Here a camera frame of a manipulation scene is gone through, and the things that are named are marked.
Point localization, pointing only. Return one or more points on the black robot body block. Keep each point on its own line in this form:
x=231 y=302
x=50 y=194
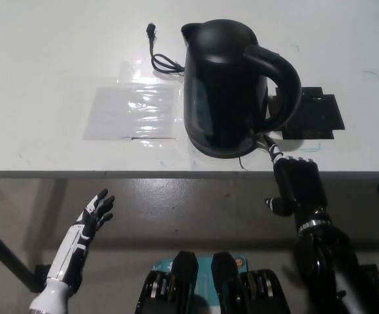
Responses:
x=223 y=271
x=183 y=271

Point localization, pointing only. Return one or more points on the black electric kettle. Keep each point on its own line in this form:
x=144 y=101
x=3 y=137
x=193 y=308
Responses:
x=219 y=85

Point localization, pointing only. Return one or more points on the black kettle power base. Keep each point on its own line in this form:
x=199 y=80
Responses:
x=222 y=152

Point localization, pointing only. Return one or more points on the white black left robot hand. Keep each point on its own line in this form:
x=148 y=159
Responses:
x=75 y=242

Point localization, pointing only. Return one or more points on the clear plastic sheet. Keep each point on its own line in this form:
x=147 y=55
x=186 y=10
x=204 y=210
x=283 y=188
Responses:
x=127 y=111

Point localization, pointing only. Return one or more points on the black floor foot plate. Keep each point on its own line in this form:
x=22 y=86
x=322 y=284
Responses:
x=42 y=273
x=370 y=274

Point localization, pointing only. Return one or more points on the black tape patch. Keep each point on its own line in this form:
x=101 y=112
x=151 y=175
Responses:
x=321 y=112

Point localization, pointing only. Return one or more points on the black diagonal table leg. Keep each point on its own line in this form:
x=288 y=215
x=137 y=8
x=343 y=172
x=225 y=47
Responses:
x=0 y=249

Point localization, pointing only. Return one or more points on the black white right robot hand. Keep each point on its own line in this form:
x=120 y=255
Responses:
x=302 y=186

